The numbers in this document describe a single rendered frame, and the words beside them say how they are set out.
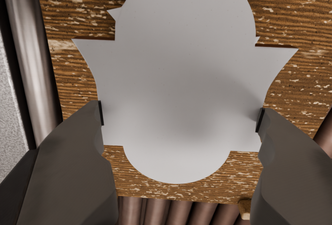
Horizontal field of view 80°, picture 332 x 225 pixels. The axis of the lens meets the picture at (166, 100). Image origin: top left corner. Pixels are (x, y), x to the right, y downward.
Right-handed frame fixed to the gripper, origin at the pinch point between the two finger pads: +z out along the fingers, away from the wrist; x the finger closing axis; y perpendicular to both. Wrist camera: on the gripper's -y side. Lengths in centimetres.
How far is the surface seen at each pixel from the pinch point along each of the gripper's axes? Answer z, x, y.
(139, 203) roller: 13.9, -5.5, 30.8
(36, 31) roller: 14.1, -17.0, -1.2
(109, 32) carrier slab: 11.8, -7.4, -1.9
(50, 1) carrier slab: 11.8, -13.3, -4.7
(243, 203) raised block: 10.7, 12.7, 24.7
